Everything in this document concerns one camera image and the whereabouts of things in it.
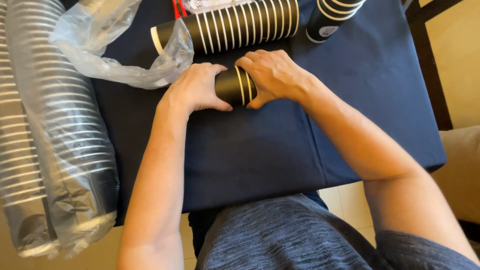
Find beige cushion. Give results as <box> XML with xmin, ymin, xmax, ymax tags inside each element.
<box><xmin>431</xmin><ymin>125</ymin><xmax>480</xmax><ymax>226</ymax></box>

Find person's left hand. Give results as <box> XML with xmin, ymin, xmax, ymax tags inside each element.
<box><xmin>159</xmin><ymin>62</ymin><xmax>233</xmax><ymax>115</ymax></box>

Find person's right hand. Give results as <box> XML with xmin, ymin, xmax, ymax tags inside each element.
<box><xmin>234</xmin><ymin>49</ymin><xmax>316</xmax><ymax>110</ymax></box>

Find short stack of black cups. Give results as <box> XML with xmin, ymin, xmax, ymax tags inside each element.
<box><xmin>214</xmin><ymin>65</ymin><xmax>258</xmax><ymax>107</ymax></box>

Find navy blue tablecloth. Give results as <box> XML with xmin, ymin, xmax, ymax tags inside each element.
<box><xmin>91</xmin><ymin>0</ymin><xmax>448</xmax><ymax>227</ymax></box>

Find wrapped sleeve of black cups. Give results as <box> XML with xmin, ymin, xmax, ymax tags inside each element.
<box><xmin>5</xmin><ymin>0</ymin><xmax>120</xmax><ymax>260</ymax></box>
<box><xmin>0</xmin><ymin>0</ymin><xmax>61</xmax><ymax>259</ymax></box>

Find labelled stack of black cups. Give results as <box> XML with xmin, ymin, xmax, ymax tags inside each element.
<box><xmin>305</xmin><ymin>0</ymin><xmax>367</xmax><ymax>44</ymax></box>

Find crumpled clear plastic sleeve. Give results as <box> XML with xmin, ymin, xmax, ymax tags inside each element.
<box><xmin>49</xmin><ymin>0</ymin><xmax>195</xmax><ymax>90</ymax></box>

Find dark trousers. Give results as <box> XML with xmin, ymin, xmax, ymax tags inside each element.
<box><xmin>187</xmin><ymin>207</ymin><xmax>226</xmax><ymax>259</ymax></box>

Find dark wooden chair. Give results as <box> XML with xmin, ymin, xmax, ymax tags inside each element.
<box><xmin>402</xmin><ymin>0</ymin><xmax>466</xmax><ymax>131</ymax></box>

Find red plastic item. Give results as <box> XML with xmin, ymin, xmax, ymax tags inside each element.
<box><xmin>172</xmin><ymin>0</ymin><xmax>188</xmax><ymax>20</ymax></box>

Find clear packet with white label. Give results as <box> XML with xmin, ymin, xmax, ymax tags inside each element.
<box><xmin>183</xmin><ymin>0</ymin><xmax>256</xmax><ymax>15</ymax></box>

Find long row of black cups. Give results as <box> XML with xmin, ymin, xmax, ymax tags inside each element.
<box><xmin>150</xmin><ymin>0</ymin><xmax>300</xmax><ymax>56</ymax></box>

